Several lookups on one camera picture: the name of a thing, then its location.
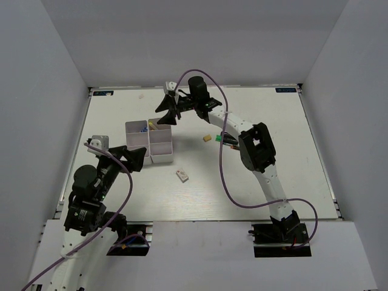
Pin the tan eraser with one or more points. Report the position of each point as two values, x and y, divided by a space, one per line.
207 138

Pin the blue table label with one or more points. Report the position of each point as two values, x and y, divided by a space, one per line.
285 90
103 93

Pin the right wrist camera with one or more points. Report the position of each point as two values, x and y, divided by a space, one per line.
169 88

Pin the right white organizer box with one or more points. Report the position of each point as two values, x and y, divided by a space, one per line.
161 146

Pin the white staple box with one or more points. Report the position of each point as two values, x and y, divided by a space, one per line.
182 175

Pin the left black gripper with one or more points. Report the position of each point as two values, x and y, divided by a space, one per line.
135 157

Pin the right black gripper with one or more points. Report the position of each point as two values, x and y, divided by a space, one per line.
170 102

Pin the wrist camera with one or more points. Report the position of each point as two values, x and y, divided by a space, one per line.
169 88
97 144

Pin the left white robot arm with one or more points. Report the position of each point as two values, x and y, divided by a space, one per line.
90 230

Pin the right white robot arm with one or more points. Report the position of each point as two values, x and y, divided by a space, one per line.
256 148

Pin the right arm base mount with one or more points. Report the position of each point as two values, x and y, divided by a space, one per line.
268 243

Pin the left blue table label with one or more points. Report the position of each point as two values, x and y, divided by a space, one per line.
103 93

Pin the yellow-capped white pen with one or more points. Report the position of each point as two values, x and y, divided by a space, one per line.
153 125

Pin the right blue table label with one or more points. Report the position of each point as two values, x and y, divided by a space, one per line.
285 90

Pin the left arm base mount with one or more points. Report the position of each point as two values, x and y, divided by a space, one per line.
134 238

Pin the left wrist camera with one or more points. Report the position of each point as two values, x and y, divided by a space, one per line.
97 144

